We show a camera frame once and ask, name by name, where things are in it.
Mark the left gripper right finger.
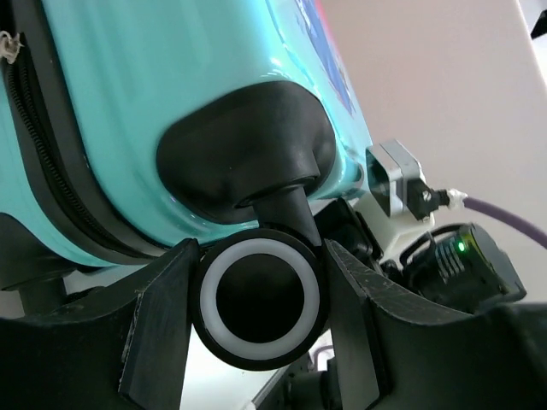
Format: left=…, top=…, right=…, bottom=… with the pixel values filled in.
left=323, top=241, right=546, bottom=409

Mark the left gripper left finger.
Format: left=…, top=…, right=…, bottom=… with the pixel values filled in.
left=1, top=239, right=199, bottom=409

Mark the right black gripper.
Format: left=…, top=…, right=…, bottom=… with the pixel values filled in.
left=315, top=196, right=432, bottom=282

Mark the teal pink suitcase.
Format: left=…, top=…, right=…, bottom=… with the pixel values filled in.
left=1, top=1, right=372, bottom=371

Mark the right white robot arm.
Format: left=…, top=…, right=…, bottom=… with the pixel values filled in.
left=315, top=195, right=526, bottom=313

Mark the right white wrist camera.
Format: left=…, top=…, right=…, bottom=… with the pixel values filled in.
left=365, top=138, right=465, bottom=261

